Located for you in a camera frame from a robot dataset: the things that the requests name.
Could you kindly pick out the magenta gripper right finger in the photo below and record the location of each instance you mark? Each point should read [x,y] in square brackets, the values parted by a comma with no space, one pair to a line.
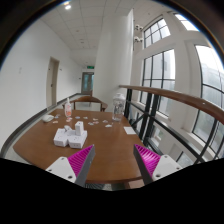
[153,166]

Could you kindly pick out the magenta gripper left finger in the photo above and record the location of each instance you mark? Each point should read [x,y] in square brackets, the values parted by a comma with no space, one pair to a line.
[74,168]

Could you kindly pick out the white charger plug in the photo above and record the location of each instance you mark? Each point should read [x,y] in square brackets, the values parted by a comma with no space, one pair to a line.
[79,128]

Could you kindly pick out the white power strip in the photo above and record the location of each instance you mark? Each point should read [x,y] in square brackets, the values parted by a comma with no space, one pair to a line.
[69,138]

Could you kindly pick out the small white adapter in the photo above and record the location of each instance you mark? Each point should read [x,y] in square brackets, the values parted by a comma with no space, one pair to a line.
[67,128]

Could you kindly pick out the white paper sheet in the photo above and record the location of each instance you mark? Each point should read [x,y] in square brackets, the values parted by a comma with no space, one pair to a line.
[129,130]

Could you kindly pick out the wooden handrail with black railing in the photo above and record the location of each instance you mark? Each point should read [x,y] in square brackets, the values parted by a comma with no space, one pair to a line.
[190,129]

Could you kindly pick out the white computer mouse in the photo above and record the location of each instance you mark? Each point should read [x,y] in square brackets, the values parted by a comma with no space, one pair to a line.
[47,118]

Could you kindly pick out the spray bottle with orange label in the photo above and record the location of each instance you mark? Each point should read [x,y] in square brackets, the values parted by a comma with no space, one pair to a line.
[67,107]

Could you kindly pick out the brown wooden chair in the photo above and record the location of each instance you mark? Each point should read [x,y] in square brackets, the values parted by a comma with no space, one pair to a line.
[90,99]

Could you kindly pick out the clear plastic water jug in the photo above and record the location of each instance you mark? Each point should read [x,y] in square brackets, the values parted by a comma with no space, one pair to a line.
[118,106]

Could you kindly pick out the glass double door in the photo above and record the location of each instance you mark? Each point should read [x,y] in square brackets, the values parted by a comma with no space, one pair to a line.
[87,82]

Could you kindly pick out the beige door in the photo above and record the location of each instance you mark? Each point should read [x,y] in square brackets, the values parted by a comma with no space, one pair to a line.
[51,83]

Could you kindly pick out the green exit sign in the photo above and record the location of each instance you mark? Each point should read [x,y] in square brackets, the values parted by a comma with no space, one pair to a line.
[90,67]

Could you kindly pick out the white security camera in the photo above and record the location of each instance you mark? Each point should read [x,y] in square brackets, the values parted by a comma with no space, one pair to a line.
[138,27]
[137,39]

